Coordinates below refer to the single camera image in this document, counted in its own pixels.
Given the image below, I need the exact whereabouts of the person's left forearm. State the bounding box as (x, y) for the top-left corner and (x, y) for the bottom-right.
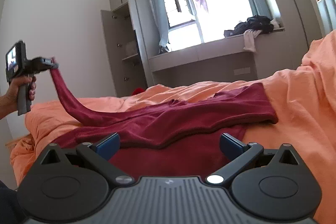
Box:
(0, 95), (18, 119)

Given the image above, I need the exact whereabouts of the red object behind bed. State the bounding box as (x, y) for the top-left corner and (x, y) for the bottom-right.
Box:
(131, 88), (145, 96)

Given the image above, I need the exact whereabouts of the left grey-blue curtain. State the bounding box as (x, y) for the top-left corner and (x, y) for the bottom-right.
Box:
(151, 0), (169, 54)

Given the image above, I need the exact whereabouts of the tall grey right wardrobe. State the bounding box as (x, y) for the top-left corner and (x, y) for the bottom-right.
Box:
(255, 0), (322, 79)

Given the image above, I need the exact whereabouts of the pile of dark clothes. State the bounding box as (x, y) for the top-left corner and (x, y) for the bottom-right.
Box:
(224, 15), (274, 38)

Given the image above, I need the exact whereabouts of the grey open wardrobe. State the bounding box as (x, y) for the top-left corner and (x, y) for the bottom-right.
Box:
(101, 0), (158, 97)

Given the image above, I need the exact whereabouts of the grey window bench cabinet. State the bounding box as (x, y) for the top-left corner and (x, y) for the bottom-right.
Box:
(149, 28), (286, 86)

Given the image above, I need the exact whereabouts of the grey padded headboard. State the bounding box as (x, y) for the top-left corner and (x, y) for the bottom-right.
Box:
(316, 0), (336, 35)

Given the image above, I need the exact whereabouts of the window with open pane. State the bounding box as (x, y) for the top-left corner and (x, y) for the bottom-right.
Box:
(164, 0), (253, 51)

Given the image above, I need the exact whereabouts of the dark red garment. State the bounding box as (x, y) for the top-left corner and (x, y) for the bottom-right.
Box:
(51, 69), (278, 178)

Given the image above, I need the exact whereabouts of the white cloth hanging off ledge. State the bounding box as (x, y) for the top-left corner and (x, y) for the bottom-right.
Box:
(243, 29), (262, 53)

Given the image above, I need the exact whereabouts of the person's left hand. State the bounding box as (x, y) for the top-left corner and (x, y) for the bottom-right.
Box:
(5, 76), (37, 110)

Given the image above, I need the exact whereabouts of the orange bed duvet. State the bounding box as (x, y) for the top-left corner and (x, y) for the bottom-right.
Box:
(10, 32), (335, 223)

